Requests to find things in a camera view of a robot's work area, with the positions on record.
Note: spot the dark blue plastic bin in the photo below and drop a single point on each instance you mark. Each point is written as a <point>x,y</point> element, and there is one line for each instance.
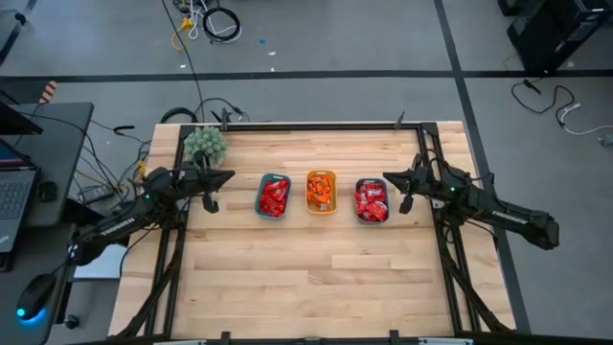
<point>371,180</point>

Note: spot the black desk caster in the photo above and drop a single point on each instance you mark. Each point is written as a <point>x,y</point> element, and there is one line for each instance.
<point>71,322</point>

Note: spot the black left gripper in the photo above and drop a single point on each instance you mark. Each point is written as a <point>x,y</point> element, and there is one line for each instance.
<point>184,179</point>

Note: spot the grey clamp lever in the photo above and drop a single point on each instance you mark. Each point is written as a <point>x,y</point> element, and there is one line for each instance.
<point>401,118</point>

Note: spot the green plant in white pot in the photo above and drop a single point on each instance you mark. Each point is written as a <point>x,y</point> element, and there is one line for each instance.
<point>206,146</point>

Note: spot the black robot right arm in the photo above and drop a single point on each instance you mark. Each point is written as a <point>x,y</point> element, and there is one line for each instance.
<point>503,215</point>

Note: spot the orange black striped object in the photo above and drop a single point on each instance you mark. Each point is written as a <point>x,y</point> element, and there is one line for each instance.
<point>48,92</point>

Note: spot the yellow plastic bin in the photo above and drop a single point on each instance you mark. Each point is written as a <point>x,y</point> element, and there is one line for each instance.
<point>321,172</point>

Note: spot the red KitKat bar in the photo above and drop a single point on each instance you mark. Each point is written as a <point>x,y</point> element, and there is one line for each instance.
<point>270,211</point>
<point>277,186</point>
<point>269,201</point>
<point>282,196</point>

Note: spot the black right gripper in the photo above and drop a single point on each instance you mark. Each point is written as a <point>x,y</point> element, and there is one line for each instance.
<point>433,179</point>

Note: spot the orange Reese's pack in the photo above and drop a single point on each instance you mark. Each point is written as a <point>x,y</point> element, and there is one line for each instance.
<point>322,200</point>
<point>316,191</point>
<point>324,207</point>
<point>320,182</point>

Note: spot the teal green plastic bin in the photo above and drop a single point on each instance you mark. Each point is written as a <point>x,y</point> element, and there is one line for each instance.
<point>257,203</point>

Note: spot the grey metal mounting plate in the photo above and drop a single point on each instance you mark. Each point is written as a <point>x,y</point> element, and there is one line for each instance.
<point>435,203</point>

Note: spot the black equipment case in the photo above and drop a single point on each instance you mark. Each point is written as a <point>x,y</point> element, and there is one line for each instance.
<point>551,33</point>

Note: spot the black monitor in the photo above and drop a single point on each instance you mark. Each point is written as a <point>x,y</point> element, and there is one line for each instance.
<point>16,125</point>

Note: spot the grey laptop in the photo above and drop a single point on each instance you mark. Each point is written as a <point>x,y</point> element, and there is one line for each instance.
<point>14,201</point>

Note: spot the small black puck device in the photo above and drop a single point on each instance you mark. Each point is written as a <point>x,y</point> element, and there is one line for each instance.
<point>47,191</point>

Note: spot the black metal table frame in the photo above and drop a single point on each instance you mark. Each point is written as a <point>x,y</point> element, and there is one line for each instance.
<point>311,127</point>

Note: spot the black desk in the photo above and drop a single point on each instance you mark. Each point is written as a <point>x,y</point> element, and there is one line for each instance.
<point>62,144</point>

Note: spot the black computer mouse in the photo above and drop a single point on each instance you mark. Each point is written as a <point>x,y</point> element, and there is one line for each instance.
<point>36,296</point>

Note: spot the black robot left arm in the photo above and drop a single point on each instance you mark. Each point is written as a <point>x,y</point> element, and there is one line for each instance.
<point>120,224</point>

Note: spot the grey floor plug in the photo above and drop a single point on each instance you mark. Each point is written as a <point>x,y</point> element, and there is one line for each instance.
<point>606,140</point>

